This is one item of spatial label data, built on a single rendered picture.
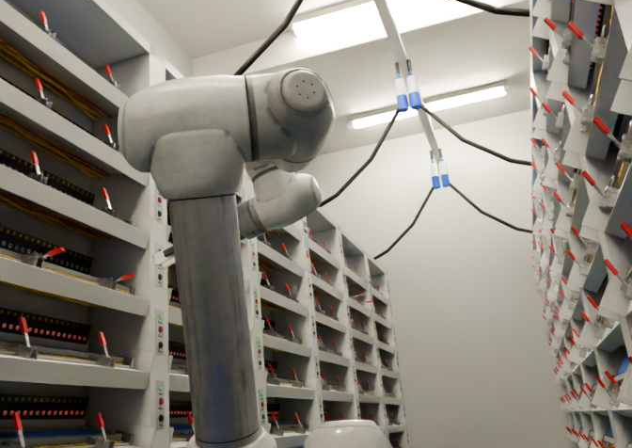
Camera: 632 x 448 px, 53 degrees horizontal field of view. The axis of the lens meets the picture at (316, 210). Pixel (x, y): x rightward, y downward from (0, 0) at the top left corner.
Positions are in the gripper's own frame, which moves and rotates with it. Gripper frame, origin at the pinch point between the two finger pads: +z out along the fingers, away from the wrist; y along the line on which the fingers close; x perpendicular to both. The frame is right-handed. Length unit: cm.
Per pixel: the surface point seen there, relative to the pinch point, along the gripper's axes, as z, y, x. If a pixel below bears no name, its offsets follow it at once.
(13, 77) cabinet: 22, -19, 58
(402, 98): -72, 194, 122
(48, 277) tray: 17.0, -24.0, -3.6
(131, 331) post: 24.1, 15.8, -8.2
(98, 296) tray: 17.7, -6.1, -4.6
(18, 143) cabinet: 26, -15, 41
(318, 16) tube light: -47, 174, 185
